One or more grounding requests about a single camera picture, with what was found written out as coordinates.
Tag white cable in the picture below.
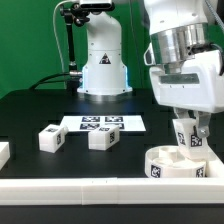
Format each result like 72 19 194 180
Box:
52 0 76 73

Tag white round stool seat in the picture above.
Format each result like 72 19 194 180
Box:
145 146 206 178

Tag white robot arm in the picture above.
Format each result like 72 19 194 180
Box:
80 0 224 138

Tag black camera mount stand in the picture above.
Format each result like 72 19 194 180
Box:
60 0 115 91

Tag white obstacle frame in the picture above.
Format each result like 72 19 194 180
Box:
0 153 224 205

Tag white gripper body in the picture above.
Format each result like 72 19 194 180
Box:
144 45 224 113

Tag black cables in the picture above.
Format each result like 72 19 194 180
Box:
29 69 83 90

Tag white marker sheet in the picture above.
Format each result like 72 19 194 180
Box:
61 115 146 132

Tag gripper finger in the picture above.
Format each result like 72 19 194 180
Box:
174 108 189 119
194 111 211 138

